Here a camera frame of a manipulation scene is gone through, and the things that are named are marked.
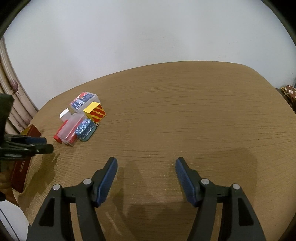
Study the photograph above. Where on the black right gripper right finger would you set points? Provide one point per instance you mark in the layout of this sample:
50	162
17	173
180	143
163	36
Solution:
238	222

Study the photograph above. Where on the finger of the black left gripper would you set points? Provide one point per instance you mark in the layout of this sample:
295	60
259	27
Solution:
26	140
20	151

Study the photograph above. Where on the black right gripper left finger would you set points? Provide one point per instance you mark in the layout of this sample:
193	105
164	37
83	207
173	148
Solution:
53	220

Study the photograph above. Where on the clear floss pick box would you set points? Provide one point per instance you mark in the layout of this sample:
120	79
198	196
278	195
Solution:
82	101

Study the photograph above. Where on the gold red toffee tin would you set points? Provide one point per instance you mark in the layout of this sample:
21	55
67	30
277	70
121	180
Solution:
17	169

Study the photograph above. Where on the red rectangular box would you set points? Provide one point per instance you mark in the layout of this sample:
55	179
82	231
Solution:
66	133

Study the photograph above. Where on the clear plastic long box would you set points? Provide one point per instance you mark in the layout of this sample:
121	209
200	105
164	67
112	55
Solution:
78	117

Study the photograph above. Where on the white small block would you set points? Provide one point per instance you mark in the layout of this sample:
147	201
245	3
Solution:
65	115

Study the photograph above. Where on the blue patterned oval tin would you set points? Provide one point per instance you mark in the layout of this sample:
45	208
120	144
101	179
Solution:
85	130

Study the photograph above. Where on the beige patterned curtain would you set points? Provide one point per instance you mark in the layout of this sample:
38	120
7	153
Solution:
23	109

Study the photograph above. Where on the yellow red striped cube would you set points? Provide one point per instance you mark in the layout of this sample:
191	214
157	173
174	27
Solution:
95	112

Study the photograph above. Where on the brown patterned cloth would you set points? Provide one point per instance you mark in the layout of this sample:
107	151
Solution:
290	92

